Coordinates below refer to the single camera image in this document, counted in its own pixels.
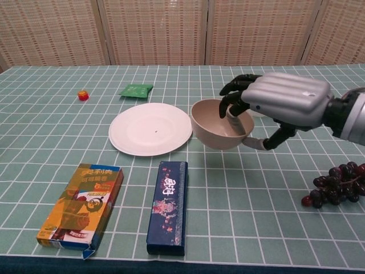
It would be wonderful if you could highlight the green snack packet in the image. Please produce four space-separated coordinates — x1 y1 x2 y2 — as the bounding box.
118 83 154 99

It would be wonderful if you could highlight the dark blue long box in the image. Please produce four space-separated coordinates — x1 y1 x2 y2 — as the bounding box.
145 160 189 256

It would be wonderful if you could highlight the beige bowl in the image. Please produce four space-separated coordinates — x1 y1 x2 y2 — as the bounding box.
190 98 255 151

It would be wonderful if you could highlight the orange snack box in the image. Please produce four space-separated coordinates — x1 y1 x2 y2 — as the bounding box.
36 163 125 261

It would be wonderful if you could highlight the white round plate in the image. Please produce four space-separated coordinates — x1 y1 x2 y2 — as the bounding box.
108 102 193 157

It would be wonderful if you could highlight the bamboo folding screen panel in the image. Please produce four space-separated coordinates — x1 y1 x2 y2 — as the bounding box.
0 0 115 69
205 0 325 67
302 0 365 66
98 0 211 67

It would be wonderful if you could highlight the dark purple grape bunch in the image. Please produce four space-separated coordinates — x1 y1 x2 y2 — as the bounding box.
301 161 365 209

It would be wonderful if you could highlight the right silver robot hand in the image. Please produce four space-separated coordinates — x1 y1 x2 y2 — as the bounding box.
219 72 333 151

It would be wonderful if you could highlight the green grid tablecloth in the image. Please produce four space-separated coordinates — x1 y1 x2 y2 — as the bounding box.
0 65 365 274

